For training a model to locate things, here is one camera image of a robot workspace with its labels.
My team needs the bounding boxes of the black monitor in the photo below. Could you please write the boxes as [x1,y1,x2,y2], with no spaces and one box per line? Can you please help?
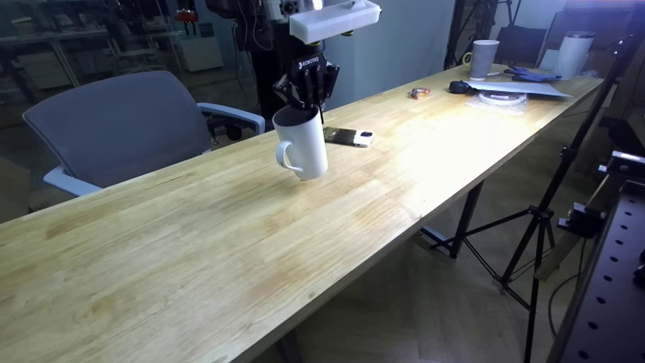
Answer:
[495,24,549,69]

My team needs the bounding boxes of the grey office chair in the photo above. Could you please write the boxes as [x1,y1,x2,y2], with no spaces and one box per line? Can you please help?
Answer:
[20,69,268,200]

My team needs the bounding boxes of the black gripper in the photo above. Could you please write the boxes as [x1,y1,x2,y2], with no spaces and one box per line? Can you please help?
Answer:
[272,40,343,130]

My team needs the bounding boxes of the blue cloth bundle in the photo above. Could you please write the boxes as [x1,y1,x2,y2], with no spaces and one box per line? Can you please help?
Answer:
[504,64,562,86]

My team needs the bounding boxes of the white paper towel roll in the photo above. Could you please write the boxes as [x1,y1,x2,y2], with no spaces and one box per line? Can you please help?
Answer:
[555,30,598,83]

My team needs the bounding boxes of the black camera tripod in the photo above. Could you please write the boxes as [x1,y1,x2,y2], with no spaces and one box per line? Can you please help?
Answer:
[430,29,645,363]

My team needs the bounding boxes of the grey metal bracket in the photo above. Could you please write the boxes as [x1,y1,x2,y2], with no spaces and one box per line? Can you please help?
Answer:
[598,150,645,189]

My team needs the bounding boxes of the red small object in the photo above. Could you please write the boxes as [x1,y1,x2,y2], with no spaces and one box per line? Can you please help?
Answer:
[176,7,202,26]

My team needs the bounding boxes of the black table leg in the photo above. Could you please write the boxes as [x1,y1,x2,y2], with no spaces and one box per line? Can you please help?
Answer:
[422,180,486,260]

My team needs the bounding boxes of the white round disc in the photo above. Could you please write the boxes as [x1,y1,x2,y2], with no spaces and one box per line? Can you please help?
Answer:
[478,92,530,110]

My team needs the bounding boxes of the grey background workbench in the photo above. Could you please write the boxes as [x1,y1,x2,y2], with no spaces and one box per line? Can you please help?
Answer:
[0,24,114,103]

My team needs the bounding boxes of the black perforated metal board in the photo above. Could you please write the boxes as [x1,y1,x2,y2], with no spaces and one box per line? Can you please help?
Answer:
[547,178,645,363]

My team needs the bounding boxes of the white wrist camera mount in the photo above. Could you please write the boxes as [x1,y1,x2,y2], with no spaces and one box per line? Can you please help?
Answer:
[289,0,383,46]

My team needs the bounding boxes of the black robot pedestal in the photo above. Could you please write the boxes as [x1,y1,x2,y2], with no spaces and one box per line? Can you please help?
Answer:
[248,46,298,125]

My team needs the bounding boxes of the black floor cable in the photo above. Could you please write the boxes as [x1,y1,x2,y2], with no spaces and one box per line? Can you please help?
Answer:
[547,269,588,340]

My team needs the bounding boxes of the smartphone with white camera end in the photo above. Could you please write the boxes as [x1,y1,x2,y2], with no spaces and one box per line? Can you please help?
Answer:
[320,125,377,150]

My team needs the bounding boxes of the black clamp device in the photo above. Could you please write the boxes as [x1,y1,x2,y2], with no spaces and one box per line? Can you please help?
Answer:
[557,200,609,241]

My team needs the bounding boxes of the white cabinet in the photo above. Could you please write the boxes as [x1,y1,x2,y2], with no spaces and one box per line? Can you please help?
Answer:
[176,34,227,76]

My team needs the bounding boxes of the white ceramic mug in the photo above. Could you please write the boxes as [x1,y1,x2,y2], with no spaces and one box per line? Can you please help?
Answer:
[270,105,330,181]

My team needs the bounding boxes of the grey cylindrical cup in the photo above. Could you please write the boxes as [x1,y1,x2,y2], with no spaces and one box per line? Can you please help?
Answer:
[461,38,502,83]

